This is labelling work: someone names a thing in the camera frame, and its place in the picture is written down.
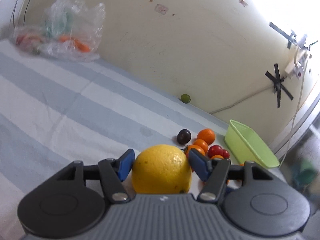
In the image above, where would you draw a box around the red cherry tomato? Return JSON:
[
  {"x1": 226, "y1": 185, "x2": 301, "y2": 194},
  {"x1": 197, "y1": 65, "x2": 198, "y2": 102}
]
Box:
[
  {"x1": 207, "y1": 145, "x2": 223, "y2": 158},
  {"x1": 222, "y1": 149, "x2": 230, "y2": 159}
]

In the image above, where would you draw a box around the small orange mandarin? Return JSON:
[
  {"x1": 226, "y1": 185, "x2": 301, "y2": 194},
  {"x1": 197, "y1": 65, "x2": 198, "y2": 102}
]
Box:
[{"x1": 193, "y1": 139, "x2": 208, "y2": 153}]

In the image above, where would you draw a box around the large orange mandarin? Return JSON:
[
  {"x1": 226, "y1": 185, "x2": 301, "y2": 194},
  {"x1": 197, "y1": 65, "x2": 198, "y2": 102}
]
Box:
[{"x1": 196, "y1": 128, "x2": 216, "y2": 145}]

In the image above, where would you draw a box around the yellow lemon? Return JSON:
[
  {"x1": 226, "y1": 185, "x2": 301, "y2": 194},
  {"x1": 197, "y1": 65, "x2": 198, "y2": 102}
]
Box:
[{"x1": 131, "y1": 145, "x2": 192, "y2": 194}]

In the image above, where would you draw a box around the dark purple plum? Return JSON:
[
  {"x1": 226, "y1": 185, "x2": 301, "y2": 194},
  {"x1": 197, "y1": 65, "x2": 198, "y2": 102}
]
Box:
[{"x1": 176, "y1": 129, "x2": 191, "y2": 145}]

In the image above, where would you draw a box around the green lime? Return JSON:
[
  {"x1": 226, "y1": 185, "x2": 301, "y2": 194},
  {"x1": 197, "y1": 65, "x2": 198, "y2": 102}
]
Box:
[{"x1": 180, "y1": 94, "x2": 191, "y2": 104}]

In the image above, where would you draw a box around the orange kumquat with stem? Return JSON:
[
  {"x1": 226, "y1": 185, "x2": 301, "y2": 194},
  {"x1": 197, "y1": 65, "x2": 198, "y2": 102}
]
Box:
[{"x1": 183, "y1": 145, "x2": 206, "y2": 158}]

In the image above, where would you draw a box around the green plastic basket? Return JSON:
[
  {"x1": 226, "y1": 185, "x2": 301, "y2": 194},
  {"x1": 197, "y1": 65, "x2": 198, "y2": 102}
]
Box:
[{"x1": 224, "y1": 120, "x2": 280, "y2": 168}]

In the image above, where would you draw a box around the striped blue white cloth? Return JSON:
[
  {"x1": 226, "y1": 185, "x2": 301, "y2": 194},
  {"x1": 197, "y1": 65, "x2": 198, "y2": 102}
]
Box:
[{"x1": 1, "y1": 40, "x2": 227, "y2": 239}]

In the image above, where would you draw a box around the green object outside window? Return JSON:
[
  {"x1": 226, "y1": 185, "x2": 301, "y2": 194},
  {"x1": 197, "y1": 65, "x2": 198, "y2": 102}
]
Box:
[{"x1": 292, "y1": 158, "x2": 318, "y2": 187}]

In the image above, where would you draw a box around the black tape cross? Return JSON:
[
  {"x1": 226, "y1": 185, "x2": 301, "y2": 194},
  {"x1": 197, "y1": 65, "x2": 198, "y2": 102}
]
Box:
[{"x1": 265, "y1": 63, "x2": 294, "y2": 108}]

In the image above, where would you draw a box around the orange carrot in bag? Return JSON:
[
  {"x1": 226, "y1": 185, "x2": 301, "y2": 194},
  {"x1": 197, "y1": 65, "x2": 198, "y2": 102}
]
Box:
[{"x1": 59, "y1": 35, "x2": 91, "y2": 53}]

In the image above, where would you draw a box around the white power strip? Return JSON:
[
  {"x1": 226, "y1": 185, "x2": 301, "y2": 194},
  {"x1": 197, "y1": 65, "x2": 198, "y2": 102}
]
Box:
[{"x1": 285, "y1": 48, "x2": 311, "y2": 79}]

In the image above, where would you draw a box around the clear plastic bag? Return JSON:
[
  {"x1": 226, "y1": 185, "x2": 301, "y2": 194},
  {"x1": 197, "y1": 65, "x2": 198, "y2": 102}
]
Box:
[{"x1": 12, "y1": 0, "x2": 106, "y2": 62}]

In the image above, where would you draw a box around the upper black tape strip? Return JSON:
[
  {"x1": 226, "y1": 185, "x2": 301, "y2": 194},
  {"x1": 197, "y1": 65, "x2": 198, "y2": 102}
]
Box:
[{"x1": 268, "y1": 22, "x2": 318, "y2": 52}]

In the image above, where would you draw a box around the white power cable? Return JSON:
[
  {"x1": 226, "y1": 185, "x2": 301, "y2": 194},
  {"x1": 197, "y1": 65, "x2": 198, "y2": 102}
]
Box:
[{"x1": 209, "y1": 55, "x2": 311, "y2": 165}]

